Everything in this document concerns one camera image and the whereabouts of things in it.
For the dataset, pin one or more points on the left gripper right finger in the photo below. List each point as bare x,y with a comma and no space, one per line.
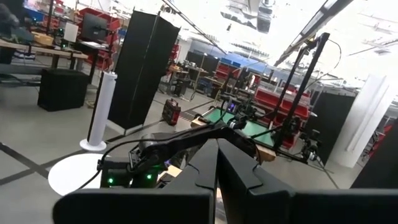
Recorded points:
295,208

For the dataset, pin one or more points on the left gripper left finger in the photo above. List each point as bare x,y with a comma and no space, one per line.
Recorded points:
155,205

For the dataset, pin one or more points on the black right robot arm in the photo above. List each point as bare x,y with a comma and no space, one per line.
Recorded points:
186,140

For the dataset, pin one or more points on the table with green mat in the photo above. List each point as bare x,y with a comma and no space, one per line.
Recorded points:
258,129

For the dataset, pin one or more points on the white round disc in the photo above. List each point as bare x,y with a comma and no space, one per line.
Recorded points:
71,174

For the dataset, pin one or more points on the red tool case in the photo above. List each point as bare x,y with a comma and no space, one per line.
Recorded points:
171,112

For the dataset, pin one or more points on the red storage shelving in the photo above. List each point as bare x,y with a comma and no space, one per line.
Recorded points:
280,102

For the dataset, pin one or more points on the white column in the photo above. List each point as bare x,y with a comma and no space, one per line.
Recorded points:
363,124

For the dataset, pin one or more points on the white tower fan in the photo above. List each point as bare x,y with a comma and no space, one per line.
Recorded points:
102,109

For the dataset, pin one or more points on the black partition screen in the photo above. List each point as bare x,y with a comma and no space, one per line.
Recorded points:
140,68

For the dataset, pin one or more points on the black floor box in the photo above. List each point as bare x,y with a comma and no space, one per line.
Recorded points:
62,90

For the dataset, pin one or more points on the black monitor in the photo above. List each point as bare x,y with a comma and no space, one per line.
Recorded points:
93,28

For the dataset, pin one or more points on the wooden workbench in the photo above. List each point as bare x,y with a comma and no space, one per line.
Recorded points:
46,51

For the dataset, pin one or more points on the person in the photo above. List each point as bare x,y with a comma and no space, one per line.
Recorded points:
9,18

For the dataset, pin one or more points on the black camera stand frame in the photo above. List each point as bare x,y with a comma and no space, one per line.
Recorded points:
303,77

